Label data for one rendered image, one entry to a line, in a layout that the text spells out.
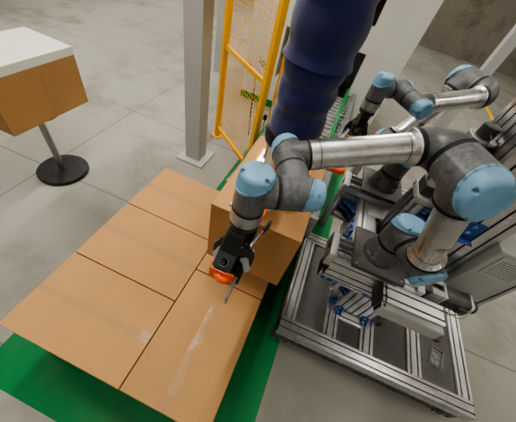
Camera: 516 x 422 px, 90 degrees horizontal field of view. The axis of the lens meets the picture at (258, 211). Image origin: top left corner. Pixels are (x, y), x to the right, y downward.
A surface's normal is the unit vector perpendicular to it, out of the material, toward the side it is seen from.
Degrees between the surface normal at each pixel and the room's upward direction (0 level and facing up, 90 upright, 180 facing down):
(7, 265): 0
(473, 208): 84
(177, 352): 0
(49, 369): 0
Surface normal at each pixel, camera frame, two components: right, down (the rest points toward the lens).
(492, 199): 0.07, 0.69
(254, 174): 0.21, -0.63
